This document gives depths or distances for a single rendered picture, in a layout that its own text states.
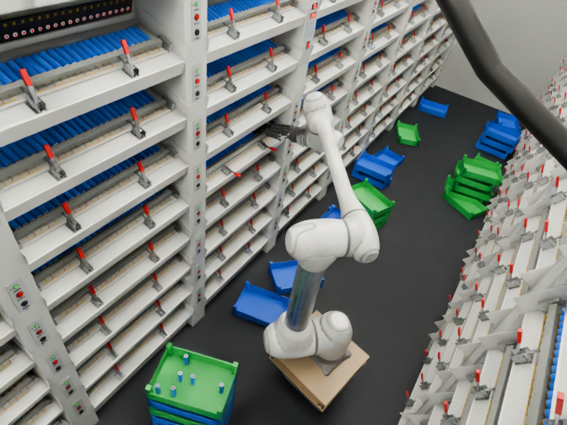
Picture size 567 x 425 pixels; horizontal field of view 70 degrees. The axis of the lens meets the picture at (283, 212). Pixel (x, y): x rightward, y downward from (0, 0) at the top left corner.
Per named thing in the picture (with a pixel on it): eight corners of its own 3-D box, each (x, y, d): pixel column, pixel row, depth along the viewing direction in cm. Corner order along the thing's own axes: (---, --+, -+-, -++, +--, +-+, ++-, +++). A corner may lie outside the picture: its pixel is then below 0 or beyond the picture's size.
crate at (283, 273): (311, 262, 269) (313, 255, 263) (321, 287, 255) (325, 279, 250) (267, 269, 260) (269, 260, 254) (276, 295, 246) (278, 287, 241)
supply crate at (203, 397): (237, 371, 168) (239, 362, 163) (220, 421, 154) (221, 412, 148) (169, 351, 171) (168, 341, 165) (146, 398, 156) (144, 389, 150)
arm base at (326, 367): (358, 351, 197) (361, 345, 194) (326, 377, 185) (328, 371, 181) (332, 323, 206) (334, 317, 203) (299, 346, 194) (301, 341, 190)
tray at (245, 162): (283, 142, 211) (289, 128, 203) (203, 200, 171) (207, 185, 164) (254, 118, 213) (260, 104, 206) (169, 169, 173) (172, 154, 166)
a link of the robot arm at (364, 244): (375, 207, 146) (339, 207, 143) (392, 246, 134) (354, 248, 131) (364, 230, 155) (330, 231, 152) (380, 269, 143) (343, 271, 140)
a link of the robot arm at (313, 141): (318, 138, 190) (313, 115, 180) (348, 144, 182) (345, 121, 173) (307, 153, 185) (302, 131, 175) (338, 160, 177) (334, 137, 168)
